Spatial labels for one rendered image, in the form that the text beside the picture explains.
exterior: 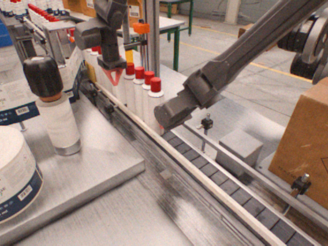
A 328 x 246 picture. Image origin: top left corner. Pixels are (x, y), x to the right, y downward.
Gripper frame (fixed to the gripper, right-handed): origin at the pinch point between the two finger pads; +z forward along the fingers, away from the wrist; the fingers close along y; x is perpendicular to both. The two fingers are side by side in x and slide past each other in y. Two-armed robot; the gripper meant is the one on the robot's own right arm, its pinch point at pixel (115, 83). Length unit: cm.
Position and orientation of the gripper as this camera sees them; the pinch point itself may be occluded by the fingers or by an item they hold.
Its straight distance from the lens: 81.2
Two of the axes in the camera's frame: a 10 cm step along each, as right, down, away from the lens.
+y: 6.1, 4.9, -6.3
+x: 7.9, -3.8, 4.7
